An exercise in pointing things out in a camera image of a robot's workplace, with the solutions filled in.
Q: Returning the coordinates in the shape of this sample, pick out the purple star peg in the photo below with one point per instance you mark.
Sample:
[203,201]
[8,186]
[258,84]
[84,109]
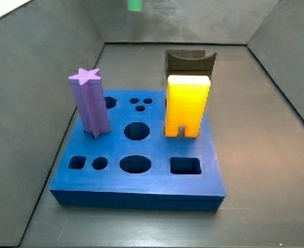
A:
[90,97]

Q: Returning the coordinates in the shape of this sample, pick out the blue shape sorting board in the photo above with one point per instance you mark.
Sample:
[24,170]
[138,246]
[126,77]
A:
[135,168]

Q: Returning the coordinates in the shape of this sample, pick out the green oval peg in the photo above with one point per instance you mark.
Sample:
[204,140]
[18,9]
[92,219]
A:
[135,5]

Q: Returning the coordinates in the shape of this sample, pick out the yellow slotted block peg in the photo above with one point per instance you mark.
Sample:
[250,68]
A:
[187,97]

